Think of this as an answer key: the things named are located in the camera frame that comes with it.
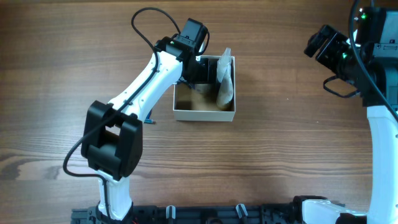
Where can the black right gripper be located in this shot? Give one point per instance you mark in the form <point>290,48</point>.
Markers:
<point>325,47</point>

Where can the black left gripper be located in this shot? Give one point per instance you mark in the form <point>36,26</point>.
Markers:
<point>210,71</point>

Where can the blue foam soap pump bottle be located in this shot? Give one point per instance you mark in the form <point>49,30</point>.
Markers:
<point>223,65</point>

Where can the white bamboo print lotion tube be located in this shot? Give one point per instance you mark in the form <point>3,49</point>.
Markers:
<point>225,93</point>

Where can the blue disposable razor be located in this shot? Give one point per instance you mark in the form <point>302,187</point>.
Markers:
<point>148,120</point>

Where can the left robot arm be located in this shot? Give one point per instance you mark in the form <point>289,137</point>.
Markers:
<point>113,137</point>

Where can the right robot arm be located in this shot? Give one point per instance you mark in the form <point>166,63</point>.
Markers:
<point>367,60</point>

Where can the white cardboard box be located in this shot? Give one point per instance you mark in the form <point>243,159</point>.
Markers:
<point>190,105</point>

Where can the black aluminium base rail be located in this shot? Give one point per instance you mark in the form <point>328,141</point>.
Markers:
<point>264,214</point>

